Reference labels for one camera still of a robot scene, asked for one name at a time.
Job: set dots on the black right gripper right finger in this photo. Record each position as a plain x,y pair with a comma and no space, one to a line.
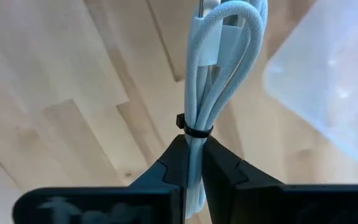
275,205

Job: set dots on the clear plastic container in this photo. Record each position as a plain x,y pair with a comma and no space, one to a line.
331,77

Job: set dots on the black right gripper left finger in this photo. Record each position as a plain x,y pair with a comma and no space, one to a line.
154,202

